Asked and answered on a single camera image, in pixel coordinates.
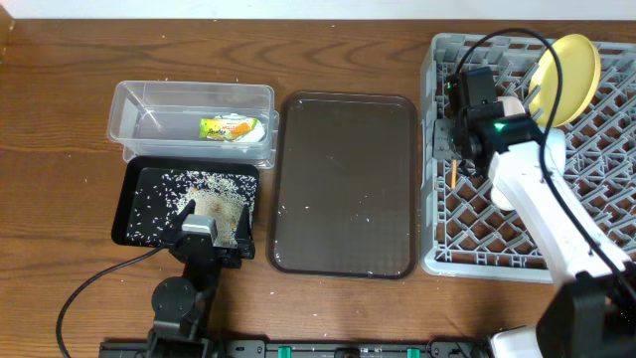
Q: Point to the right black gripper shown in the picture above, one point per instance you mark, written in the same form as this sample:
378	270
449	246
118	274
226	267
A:
440	147

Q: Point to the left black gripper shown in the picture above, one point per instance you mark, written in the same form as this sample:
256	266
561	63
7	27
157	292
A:
246	246

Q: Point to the wooden chopstick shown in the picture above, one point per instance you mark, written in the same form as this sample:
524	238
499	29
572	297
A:
453	174

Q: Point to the white rice pile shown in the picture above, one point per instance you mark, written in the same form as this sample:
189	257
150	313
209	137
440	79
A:
161	194

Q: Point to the white bowl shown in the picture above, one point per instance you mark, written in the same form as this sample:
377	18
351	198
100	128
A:
503	193

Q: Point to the light blue bowl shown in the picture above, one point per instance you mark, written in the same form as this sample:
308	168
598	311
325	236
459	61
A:
511	105

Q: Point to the green snack wrapper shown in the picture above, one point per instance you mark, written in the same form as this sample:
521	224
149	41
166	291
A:
211	128

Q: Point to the yellow plate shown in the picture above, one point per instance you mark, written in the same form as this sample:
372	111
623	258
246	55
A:
581	69

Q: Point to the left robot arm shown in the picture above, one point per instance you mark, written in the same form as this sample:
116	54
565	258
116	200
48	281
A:
182	304

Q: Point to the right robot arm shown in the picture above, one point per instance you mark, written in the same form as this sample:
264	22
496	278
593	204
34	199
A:
587	318

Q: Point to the grey dishwasher rack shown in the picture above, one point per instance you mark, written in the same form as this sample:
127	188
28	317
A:
463	233

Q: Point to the black plastic tray bin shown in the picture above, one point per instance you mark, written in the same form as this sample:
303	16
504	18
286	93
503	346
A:
136	165

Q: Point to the dark brown serving tray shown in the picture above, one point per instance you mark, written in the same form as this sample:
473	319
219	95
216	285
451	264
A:
345	198

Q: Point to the clear plastic bin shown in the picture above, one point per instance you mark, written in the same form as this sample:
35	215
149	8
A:
152	118

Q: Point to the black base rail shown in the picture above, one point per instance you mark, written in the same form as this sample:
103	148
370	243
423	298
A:
260	349

